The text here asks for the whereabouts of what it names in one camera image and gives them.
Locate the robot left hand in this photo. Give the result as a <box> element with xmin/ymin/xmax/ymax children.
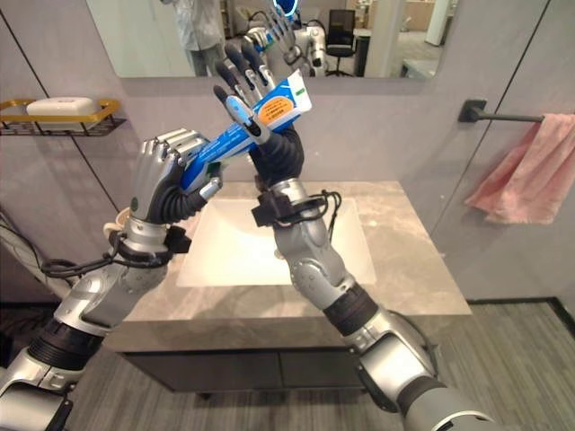
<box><xmin>129</xmin><ymin>127</ymin><xmax>224</xmax><ymax>226</ymax></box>

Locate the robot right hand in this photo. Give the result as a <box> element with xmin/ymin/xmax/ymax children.
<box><xmin>212</xmin><ymin>40</ymin><xmax>307</xmax><ymax>187</ymax></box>

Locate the blue toothpaste box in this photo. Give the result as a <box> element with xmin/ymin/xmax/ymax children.
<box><xmin>179</xmin><ymin>73</ymin><xmax>314</xmax><ymax>195</ymax></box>

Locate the cream cup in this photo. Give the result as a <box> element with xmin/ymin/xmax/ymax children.
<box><xmin>103</xmin><ymin>207</ymin><xmax>137</xmax><ymax>238</ymax></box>

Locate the white sink basin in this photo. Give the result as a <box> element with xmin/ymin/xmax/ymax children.
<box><xmin>175</xmin><ymin>197</ymin><xmax>377</xmax><ymax>289</ymax></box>

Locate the black towel bar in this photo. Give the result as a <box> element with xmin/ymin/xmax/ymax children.
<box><xmin>457</xmin><ymin>98</ymin><xmax>547</xmax><ymax>125</ymax></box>

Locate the pink towel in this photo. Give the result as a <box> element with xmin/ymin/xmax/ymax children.
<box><xmin>464</xmin><ymin>112</ymin><xmax>575</xmax><ymax>225</ymax></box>

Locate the white soap bar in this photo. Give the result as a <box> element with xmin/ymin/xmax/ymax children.
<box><xmin>25</xmin><ymin>95</ymin><xmax>98</xmax><ymax>132</ymax></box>

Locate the grey stone vanity counter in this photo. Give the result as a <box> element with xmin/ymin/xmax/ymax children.
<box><xmin>104</xmin><ymin>180</ymin><xmax>473</xmax><ymax>353</ymax></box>

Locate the dark vanity cabinet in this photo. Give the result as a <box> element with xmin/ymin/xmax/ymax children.
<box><xmin>118</xmin><ymin>348</ymin><xmax>376</xmax><ymax>397</ymax></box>

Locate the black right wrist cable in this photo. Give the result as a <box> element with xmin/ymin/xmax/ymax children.
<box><xmin>273</xmin><ymin>189</ymin><xmax>343</xmax><ymax>235</ymax></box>

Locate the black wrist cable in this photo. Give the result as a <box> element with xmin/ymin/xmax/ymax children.
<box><xmin>273</xmin><ymin>189</ymin><xmax>343</xmax><ymax>235</ymax></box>
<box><xmin>40</xmin><ymin>231</ymin><xmax>125</xmax><ymax>280</ymax></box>

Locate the gold black wall shelf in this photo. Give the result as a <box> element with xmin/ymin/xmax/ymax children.
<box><xmin>0</xmin><ymin>98</ymin><xmax>128</xmax><ymax>137</ymax></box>

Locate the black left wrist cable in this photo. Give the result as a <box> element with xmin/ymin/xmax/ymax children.
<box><xmin>40</xmin><ymin>231</ymin><xmax>125</xmax><ymax>280</ymax></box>

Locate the black wall cable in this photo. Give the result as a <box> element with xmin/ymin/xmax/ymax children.
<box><xmin>0</xmin><ymin>207</ymin><xmax>59</xmax><ymax>291</ymax></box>

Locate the wall mirror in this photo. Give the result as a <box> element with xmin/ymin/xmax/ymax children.
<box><xmin>84</xmin><ymin>0</ymin><xmax>462</xmax><ymax>80</ymax></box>

